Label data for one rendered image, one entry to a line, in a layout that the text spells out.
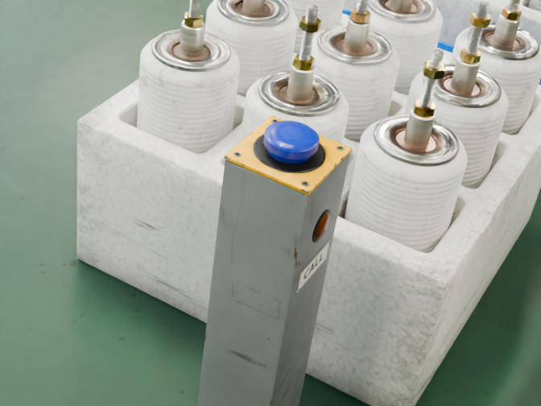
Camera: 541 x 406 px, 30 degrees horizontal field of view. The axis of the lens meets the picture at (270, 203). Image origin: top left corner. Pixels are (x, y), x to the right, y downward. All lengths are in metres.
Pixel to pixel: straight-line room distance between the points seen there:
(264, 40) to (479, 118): 0.23
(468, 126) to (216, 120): 0.24
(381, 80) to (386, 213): 0.17
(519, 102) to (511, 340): 0.25
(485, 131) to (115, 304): 0.41
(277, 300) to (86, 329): 0.31
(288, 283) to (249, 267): 0.03
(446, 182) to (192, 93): 0.25
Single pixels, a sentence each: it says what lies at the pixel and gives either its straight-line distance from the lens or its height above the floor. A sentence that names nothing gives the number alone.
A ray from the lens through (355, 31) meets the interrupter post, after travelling 1.01.
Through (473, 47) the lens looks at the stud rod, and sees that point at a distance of 0.97.
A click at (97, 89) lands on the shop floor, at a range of 1.39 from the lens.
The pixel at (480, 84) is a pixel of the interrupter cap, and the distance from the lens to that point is 1.00.
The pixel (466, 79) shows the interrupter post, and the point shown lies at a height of 0.27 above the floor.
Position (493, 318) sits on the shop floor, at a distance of 1.12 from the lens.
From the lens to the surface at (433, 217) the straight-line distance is 0.90.
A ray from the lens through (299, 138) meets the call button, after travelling 0.73.
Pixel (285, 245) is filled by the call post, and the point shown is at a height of 0.26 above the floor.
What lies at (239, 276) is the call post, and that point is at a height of 0.21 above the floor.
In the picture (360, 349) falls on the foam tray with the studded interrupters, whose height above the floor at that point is 0.07.
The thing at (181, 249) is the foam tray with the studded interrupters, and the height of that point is 0.08.
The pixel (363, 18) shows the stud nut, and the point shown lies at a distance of 1.00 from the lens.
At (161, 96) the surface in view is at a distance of 0.96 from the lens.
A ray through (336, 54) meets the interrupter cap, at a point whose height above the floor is 0.25.
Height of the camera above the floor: 0.73
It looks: 37 degrees down
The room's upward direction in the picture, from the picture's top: 9 degrees clockwise
